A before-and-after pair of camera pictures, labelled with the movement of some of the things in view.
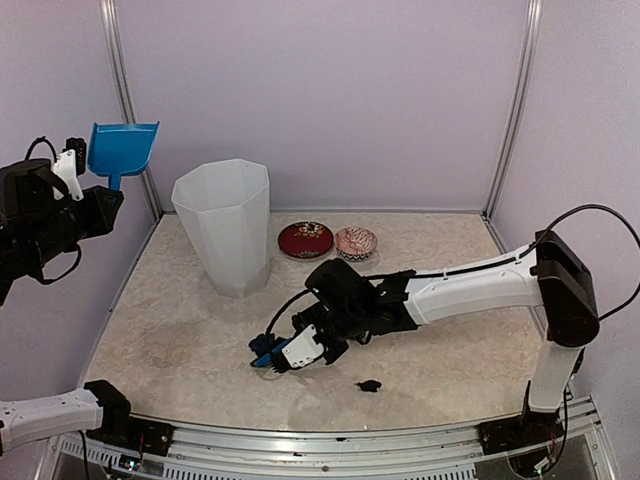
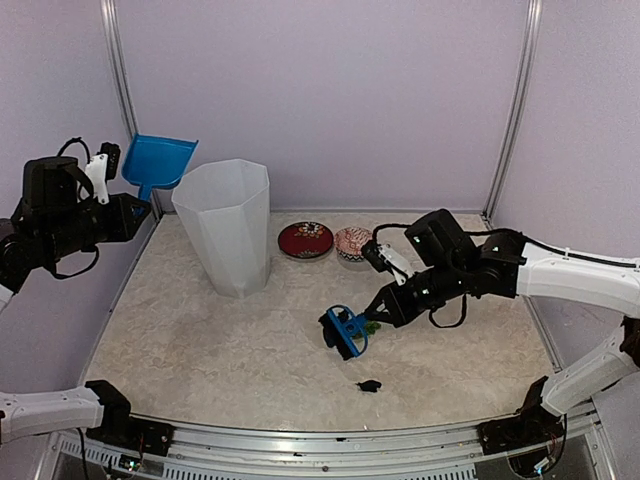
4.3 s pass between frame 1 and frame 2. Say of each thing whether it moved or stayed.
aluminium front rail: stayed
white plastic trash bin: stayed
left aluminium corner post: stayed
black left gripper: moved
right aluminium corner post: stayed
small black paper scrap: stayed
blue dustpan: moved
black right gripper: moved
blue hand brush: moved
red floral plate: stayed
